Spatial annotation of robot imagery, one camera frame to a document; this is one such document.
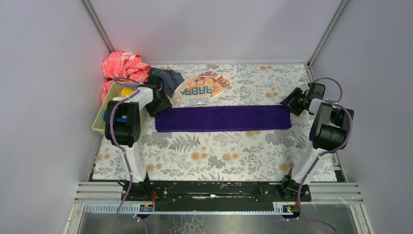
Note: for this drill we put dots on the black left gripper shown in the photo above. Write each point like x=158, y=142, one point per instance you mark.
x=160, y=99

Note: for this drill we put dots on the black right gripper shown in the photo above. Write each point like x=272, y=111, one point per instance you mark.
x=297, y=100

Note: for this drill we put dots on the purple towel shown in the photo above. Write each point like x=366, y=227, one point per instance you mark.
x=224, y=119

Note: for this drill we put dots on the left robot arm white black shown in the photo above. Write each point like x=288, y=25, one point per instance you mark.
x=125, y=135

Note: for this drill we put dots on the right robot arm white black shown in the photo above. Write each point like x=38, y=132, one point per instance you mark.
x=330, y=131

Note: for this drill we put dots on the dark grey cloth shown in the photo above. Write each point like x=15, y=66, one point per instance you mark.
x=170, y=78

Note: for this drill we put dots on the yellow rolled towel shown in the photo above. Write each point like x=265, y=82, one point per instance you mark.
x=126, y=92

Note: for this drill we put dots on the beige lettered towel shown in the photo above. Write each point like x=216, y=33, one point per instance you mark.
x=200, y=89

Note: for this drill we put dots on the blue rolled towel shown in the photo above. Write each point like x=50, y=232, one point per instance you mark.
x=105, y=115

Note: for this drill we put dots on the pink patterned cloth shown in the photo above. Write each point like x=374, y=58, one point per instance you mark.
x=123, y=64

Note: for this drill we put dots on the pale green plastic basket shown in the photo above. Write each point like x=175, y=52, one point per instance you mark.
x=101, y=109

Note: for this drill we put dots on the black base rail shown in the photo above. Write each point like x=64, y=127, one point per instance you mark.
x=213, y=196

